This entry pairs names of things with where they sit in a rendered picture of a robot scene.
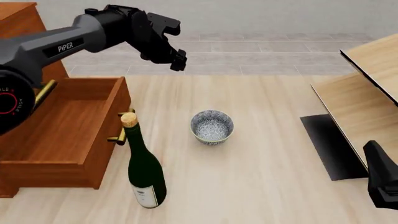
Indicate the pale wooden slanted rack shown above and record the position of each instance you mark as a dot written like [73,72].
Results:
[357,105]

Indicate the dark green wine bottle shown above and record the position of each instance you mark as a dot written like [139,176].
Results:
[146,168]

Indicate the wooden cabinet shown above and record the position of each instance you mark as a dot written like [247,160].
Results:
[18,21]

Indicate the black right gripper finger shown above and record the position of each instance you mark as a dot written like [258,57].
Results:
[381,163]

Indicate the grey and black left robot arm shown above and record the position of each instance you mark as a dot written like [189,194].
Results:
[46,44]

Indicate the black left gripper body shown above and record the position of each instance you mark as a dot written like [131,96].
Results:
[160,50]

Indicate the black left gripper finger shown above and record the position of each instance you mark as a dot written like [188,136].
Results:
[178,65]
[181,55]

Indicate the patterned blue and white bowl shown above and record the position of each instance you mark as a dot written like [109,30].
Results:
[212,130]

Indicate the open wooden drawer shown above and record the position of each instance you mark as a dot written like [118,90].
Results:
[65,130]

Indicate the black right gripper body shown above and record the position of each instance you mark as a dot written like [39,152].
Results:
[384,197]

